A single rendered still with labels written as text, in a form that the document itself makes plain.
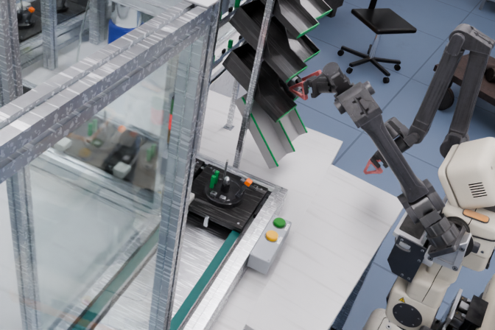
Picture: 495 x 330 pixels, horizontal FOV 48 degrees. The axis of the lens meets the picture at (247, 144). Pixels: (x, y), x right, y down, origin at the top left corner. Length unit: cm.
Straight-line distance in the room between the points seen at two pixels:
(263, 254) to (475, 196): 65
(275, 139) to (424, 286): 73
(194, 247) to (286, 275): 32
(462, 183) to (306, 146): 89
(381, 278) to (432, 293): 123
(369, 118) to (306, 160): 92
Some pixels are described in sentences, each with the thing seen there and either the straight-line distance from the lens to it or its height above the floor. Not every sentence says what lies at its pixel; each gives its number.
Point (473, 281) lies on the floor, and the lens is 347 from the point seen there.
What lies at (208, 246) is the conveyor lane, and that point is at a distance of 179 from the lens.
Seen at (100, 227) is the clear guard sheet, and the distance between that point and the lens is 60.
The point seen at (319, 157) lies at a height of 86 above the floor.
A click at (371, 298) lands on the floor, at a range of 308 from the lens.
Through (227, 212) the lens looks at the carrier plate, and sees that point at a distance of 184.
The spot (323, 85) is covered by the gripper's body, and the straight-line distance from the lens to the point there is 195.
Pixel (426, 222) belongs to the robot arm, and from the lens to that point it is 165.
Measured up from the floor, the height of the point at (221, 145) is 86.
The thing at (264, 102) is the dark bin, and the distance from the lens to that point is 190.
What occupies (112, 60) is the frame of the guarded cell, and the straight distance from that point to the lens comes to 48.
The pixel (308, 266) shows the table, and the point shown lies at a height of 86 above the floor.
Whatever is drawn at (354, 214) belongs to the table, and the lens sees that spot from 215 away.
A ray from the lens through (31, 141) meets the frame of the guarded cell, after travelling 42.
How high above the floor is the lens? 223
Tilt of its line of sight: 36 degrees down
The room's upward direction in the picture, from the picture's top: 12 degrees clockwise
